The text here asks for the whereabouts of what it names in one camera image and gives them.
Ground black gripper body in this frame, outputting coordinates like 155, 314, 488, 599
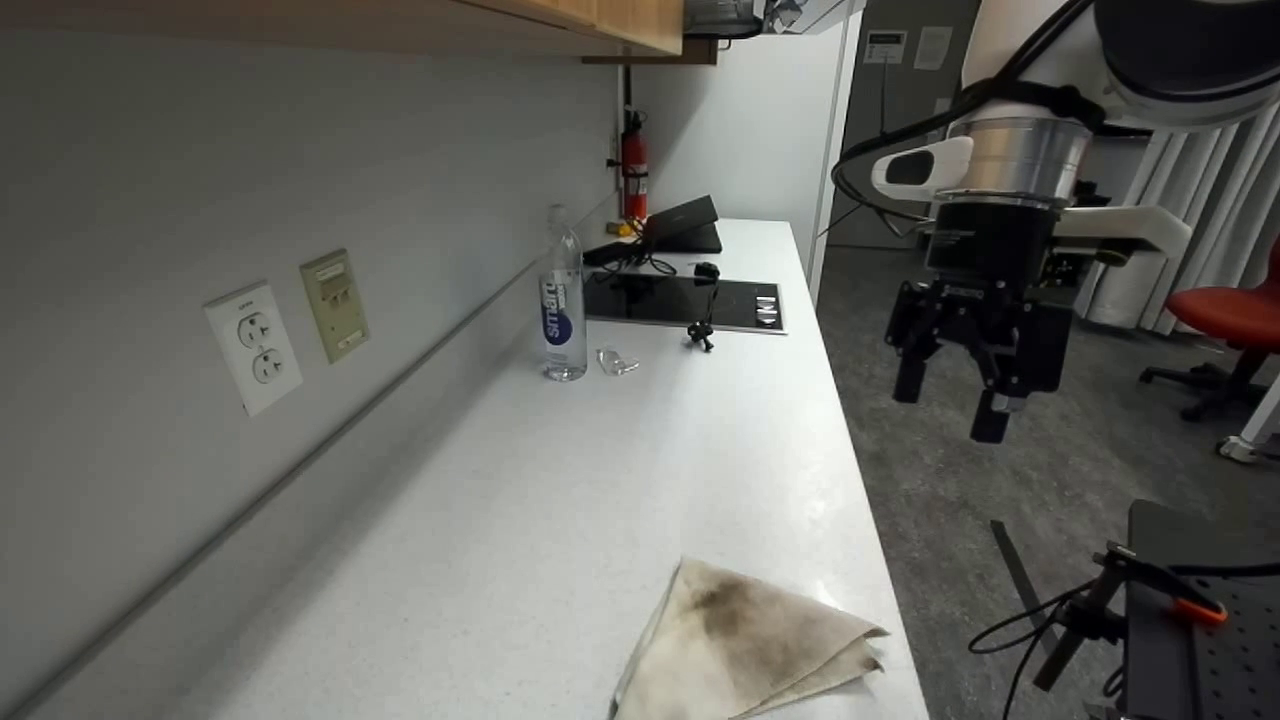
883, 200, 1070, 394

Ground beige towel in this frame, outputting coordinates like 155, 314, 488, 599
608, 559, 883, 720

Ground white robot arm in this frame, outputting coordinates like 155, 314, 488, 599
831, 0, 1280, 445

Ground red office chair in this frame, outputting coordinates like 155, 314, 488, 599
1138, 238, 1280, 419

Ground black induction cooktop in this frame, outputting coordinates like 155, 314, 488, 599
583, 270, 785, 333

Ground small clear plastic wrapper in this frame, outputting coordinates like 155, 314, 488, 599
596, 347, 641, 374

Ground red fire extinguisher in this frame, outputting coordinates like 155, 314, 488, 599
616, 109, 647, 230

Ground clear plastic water bottle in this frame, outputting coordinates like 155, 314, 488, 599
539, 202, 589, 379

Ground wooden upper cabinet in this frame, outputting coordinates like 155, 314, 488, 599
0, 0, 682, 61

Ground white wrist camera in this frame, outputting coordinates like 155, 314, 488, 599
870, 137, 975, 200

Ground black cable with clamp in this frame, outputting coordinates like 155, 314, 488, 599
679, 261, 725, 357

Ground beige wall switch plate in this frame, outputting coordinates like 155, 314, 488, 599
300, 247, 368, 359

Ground white wall power outlet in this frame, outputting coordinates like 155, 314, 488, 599
202, 280, 304, 417

